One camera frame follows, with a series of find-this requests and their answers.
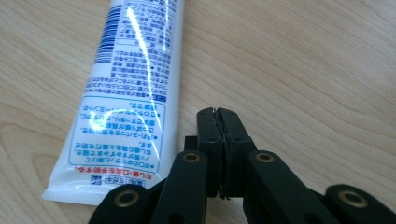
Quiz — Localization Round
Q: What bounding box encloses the white blue toothpaste tube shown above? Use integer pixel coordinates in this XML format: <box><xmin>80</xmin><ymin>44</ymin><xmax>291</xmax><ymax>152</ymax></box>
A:
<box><xmin>40</xmin><ymin>0</ymin><xmax>186</xmax><ymax>207</ymax></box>

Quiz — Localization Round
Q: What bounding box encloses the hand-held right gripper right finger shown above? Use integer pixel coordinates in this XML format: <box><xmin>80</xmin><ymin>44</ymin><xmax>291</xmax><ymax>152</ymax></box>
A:
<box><xmin>218</xmin><ymin>106</ymin><xmax>258</xmax><ymax>201</ymax></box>

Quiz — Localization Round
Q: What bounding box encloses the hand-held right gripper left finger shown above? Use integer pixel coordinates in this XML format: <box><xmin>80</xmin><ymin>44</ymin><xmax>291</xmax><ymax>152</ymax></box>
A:
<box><xmin>183</xmin><ymin>106</ymin><xmax>226</xmax><ymax>200</ymax></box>

